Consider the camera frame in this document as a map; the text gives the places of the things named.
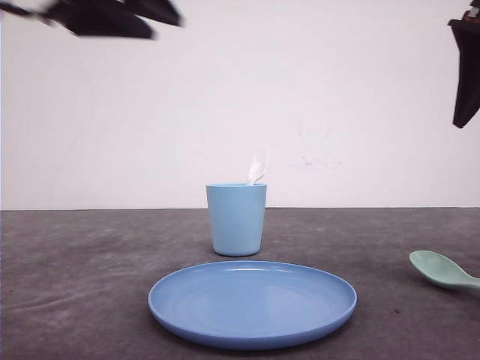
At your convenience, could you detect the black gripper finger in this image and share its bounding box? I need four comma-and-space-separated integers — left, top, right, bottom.
123, 0, 183, 27
48, 1, 155, 39
448, 19, 479, 128

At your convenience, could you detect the white plastic fork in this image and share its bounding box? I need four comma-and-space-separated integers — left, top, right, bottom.
245, 148, 269, 186

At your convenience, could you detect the light blue plastic cup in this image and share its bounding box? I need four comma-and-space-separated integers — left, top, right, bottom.
205, 183, 267, 257

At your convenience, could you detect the mint green plastic spoon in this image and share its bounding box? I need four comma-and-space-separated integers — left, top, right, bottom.
409, 250, 479, 290

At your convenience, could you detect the blue plastic plate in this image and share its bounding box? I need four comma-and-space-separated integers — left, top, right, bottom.
148, 260, 358, 350

